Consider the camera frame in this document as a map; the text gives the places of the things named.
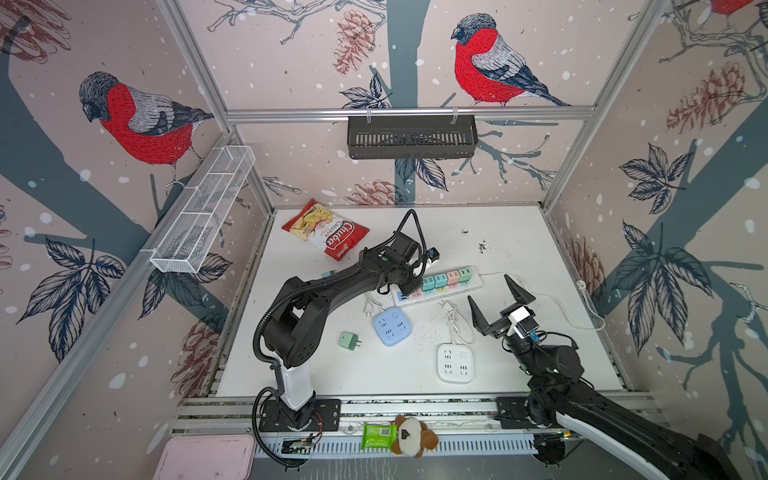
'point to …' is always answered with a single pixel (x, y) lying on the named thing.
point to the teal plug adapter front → (424, 284)
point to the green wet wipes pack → (378, 436)
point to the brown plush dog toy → (413, 437)
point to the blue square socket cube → (393, 326)
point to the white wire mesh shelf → (181, 250)
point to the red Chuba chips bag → (328, 233)
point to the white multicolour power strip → (418, 295)
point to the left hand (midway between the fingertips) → (418, 278)
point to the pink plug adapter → (453, 277)
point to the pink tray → (207, 457)
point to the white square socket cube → (455, 363)
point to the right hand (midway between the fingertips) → (487, 290)
